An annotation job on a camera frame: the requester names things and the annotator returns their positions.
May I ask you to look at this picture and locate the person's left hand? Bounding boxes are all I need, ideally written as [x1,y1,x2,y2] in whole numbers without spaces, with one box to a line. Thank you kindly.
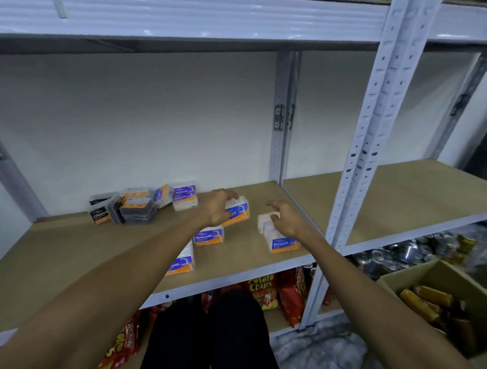
[202,189,240,228]

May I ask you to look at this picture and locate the person's right hand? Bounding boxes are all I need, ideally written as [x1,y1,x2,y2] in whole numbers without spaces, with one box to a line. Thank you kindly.
[265,200,307,240]

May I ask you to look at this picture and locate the white floss box blue label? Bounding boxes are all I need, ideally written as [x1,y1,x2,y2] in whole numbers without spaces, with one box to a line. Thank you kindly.
[172,182,199,212]
[154,184,175,209]
[222,196,251,227]
[165,239,195,277]
[193,226,225,247]
[263,221,301,254]

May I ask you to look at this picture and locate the person's right forearm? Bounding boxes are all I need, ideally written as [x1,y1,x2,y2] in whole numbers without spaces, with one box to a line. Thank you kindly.
[291,228,475,369]

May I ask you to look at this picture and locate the person's left forearm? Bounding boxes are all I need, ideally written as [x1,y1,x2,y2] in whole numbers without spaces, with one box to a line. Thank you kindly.
[0,207,214,369]

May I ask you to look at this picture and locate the yellow chips bag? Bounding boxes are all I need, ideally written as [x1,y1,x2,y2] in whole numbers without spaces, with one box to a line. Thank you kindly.
[247,273,279,311]

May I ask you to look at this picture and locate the person's black trousers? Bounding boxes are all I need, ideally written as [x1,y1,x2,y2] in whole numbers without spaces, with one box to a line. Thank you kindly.
[140,289,280,369]

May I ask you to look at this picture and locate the group of silver cans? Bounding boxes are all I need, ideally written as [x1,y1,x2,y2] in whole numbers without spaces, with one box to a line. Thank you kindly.
[344,228,481,281]

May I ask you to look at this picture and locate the white metal shelf rack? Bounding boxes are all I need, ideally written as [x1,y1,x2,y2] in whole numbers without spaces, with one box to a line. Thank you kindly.
[0,0,417,346]
[283,0,487,331]

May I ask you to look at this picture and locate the red orange snack bag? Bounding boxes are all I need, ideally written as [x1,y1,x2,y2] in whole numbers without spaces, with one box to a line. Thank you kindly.
[98,310,142,369]

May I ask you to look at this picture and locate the brown cardboard box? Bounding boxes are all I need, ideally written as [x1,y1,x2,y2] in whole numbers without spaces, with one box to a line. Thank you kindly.
[377,260,487,360]

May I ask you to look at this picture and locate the gold drink can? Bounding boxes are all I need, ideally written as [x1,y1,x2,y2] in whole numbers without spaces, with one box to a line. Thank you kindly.
[413,285,455,308]
[398,289,441,324]

